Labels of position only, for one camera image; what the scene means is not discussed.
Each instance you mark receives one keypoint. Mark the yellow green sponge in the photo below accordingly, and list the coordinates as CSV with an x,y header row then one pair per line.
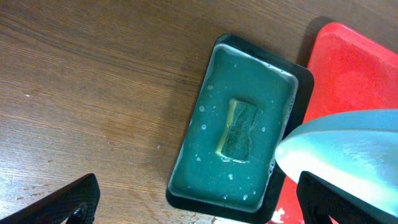
x,y
235,142

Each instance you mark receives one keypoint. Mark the red plastic tray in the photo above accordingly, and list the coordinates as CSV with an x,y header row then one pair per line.
x,y
351,73

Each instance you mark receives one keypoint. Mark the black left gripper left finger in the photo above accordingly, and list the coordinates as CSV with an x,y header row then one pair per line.
x,y
74,203

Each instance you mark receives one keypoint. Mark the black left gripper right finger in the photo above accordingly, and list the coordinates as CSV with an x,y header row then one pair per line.
x,y
323,202

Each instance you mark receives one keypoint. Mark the light blue plate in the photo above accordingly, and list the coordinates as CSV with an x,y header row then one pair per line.
x,y
355,151

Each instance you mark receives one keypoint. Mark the black water basin tray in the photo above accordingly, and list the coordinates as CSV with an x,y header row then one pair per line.
x,y
203,182

